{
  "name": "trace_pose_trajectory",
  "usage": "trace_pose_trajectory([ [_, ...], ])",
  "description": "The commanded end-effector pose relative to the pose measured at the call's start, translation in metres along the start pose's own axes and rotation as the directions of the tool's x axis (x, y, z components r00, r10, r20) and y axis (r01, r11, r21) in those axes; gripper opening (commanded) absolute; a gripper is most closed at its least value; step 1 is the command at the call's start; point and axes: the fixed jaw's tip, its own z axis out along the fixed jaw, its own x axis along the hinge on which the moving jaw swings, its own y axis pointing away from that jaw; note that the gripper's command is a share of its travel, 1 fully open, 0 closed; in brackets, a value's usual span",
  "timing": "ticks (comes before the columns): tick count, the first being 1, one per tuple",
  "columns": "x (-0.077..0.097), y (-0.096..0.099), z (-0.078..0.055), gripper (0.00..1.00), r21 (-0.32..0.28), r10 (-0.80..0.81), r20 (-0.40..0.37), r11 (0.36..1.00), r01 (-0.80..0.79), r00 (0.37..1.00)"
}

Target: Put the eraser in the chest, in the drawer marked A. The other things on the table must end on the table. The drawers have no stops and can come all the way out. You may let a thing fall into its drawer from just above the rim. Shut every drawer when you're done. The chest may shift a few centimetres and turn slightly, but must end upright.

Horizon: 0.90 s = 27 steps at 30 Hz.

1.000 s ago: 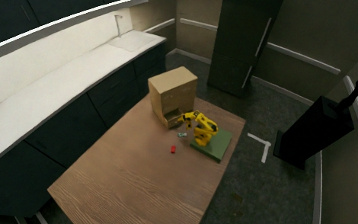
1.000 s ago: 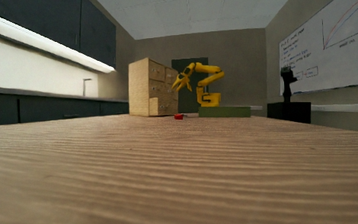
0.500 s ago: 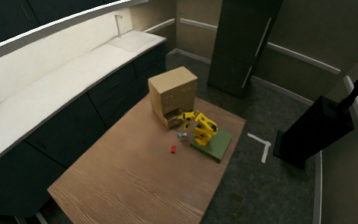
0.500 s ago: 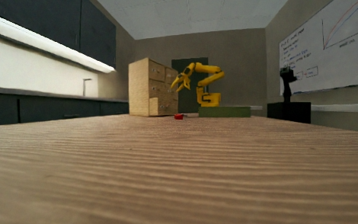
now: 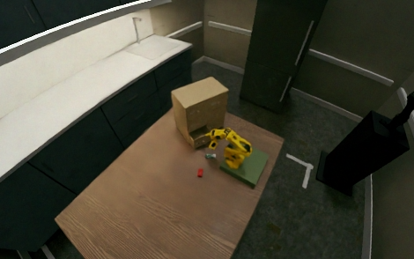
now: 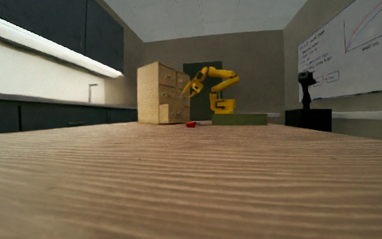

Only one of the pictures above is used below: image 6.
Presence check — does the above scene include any tan wooden chest of drawers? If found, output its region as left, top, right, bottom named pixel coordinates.
left=137, top=62, right=190, bottom=124

